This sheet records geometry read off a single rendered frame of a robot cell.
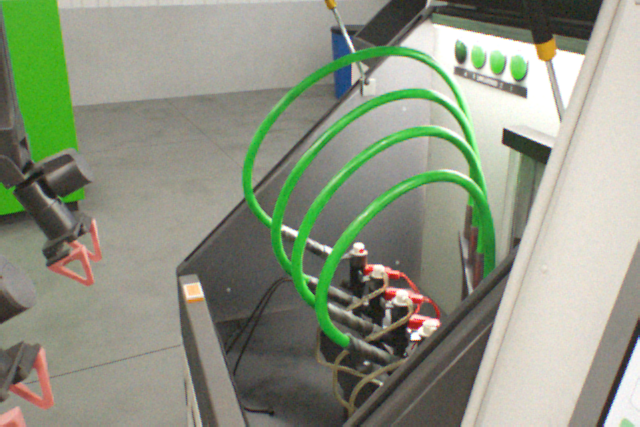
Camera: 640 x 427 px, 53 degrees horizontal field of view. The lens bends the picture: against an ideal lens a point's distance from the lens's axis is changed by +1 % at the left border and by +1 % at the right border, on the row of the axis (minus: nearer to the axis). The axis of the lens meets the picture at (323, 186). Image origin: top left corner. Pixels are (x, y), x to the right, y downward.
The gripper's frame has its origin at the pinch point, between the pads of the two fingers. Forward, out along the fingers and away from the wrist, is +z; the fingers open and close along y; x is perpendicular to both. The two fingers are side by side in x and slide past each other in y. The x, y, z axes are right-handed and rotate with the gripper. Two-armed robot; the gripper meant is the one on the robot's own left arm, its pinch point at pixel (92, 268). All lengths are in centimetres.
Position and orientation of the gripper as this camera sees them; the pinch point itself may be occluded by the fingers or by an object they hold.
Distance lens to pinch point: 128.2
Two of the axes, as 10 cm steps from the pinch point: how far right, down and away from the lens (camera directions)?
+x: -8.8, 4.8, 0.1
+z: 4.5, 8.1, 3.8
